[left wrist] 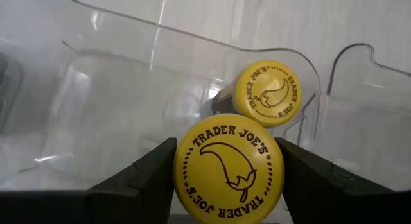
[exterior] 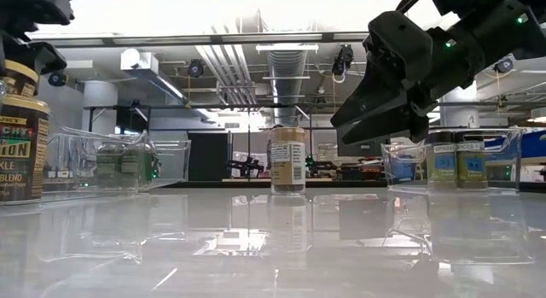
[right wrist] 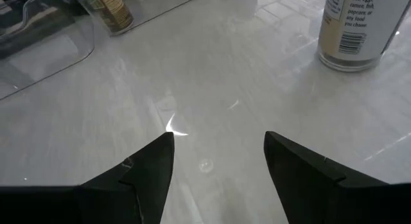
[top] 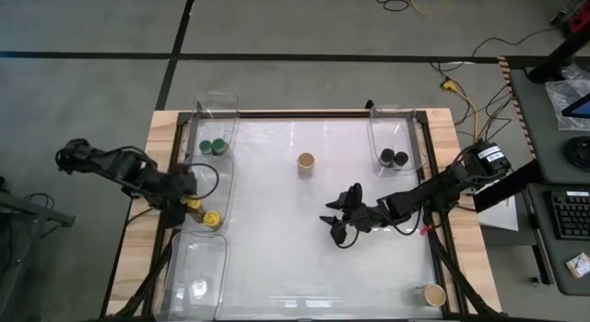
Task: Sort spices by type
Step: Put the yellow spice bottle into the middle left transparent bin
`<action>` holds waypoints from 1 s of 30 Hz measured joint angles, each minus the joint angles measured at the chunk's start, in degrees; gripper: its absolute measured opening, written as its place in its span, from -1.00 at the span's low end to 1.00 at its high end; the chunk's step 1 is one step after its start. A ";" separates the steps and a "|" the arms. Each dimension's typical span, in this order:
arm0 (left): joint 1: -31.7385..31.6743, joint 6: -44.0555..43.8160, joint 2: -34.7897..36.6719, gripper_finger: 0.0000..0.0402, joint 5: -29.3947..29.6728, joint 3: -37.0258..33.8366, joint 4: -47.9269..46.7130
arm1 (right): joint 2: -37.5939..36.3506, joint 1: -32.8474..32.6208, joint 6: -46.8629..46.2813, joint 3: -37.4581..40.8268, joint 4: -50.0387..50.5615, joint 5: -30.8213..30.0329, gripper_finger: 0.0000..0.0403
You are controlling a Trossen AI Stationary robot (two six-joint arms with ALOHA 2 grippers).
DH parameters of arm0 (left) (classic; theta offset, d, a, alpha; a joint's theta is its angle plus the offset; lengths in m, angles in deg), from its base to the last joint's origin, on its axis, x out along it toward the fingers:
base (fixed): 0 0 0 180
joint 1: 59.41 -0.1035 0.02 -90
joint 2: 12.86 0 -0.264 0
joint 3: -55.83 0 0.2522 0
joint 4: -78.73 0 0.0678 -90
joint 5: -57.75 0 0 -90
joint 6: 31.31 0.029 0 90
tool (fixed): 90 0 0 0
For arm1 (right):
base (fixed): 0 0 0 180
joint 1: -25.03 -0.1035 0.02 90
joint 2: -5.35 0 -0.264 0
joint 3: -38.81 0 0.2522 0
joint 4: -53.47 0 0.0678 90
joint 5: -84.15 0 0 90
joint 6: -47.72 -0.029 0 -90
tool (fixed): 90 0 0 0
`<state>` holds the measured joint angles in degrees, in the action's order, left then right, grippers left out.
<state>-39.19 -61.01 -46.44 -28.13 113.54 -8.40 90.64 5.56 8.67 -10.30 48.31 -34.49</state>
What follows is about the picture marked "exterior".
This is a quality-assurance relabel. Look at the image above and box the green-lid spice jar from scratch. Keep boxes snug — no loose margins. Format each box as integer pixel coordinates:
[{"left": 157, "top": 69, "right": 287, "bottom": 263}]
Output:
[
  {"left": 121, "top": 142, "right": 155, "bottom": 192},
  {"left": 94, "top": 142, "right": 125, "bottom": 192}
]

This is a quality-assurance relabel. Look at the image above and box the white ceiling unit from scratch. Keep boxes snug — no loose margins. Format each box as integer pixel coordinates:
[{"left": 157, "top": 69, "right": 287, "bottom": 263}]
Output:
[{"left": 120, "top": 48, "right": 160, "bottom": 72}]

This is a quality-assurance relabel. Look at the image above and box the grey horizontal beam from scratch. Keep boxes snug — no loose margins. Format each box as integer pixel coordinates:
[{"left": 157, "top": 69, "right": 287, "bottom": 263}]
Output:
[{"left": 25, "top": 31, "right": 372, "bottom": 50}]

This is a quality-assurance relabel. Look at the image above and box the blue storage bin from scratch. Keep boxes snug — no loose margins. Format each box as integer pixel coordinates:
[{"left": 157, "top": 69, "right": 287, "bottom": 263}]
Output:
[{"left": 485, "top": 130, "right": 546, "bottom": 159}]

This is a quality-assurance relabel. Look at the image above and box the black hanging camera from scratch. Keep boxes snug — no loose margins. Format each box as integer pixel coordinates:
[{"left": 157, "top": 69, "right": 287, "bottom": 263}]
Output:
[{"left": 331, "top": 44, "right": 355, "bottom": 77}]

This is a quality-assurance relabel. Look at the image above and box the tan-lid spice jar white label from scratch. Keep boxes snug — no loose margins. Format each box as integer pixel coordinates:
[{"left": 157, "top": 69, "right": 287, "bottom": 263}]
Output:
[{"left": 270, "top": 126, "right": 307, "bottom": 196}]

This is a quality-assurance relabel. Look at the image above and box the black cabinet panel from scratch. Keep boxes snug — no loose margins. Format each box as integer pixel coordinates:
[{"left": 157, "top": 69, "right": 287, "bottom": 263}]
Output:
[{"left": 187, "top": 131, "right": 232, "bottom": 183}]

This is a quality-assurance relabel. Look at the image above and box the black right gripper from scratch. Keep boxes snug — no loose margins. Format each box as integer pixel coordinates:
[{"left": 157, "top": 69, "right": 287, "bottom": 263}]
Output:
[{"left": 329, "top": 9, "right": 488, "bottom": 146}]

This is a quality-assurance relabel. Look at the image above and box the black-lid spice jar green label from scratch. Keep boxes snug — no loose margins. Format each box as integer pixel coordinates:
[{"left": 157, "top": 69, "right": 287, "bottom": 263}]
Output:
[
  {"left": 455, "top": 131, "right": 489, "bottom": 191},
  {"left": 426, "top": 131, "right": 458, "bottom": 191}
]

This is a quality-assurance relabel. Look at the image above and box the long ceiling light fixture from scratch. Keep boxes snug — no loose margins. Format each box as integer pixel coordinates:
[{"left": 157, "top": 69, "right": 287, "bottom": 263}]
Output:
[{"left": 255, "top": 43, "right": 320, "bottom": 54}]

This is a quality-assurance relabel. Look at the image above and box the silver ventilation duct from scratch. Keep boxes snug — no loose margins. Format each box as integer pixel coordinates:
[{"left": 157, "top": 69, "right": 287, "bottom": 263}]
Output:
[{"left": 266, "top": 50, "right": 308, "bottom": 127}]

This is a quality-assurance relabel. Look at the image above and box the round black ceiling camera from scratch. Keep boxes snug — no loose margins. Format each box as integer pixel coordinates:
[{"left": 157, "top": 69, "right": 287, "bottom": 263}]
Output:
[
  {"left": 47, "top": 70, "right": 68, "bottom": 88},
  {"left": 187, "top": 59, "right": 206, "bottom": 79},
  {"left": 494, "top": 57, "right": 515, "bottom": 75}
]

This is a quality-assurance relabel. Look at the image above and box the black computer monitor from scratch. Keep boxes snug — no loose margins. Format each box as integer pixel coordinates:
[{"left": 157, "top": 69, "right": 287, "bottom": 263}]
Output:
[{"left": 335, "top": 137, "right": 392, "bottom": 159}]

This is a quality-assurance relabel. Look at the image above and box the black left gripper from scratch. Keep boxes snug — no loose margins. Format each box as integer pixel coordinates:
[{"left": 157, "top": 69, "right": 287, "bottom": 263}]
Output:
[{"left": 0, "top": 0, "right": 75, "bottom": 78}]

